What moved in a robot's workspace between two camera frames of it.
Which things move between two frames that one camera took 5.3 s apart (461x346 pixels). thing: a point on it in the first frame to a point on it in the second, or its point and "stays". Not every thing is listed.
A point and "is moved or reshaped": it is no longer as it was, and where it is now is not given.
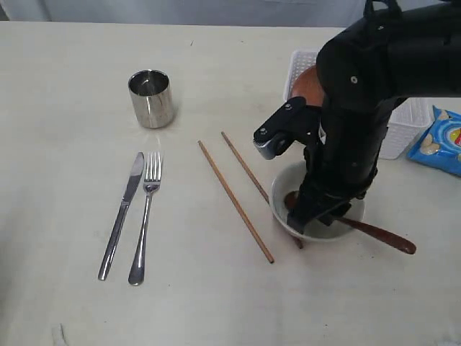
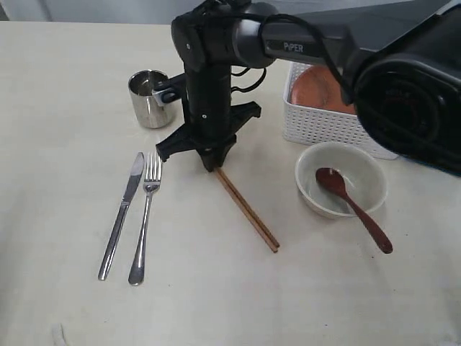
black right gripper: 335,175 to 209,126
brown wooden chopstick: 236,202 to 260,231
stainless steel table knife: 138,167 stays
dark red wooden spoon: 398,244 is moved or reshaped
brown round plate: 308,85 stays
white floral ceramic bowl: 290,179 is moved or reshaped
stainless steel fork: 151,179 stays
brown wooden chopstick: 254,181 to 226,179
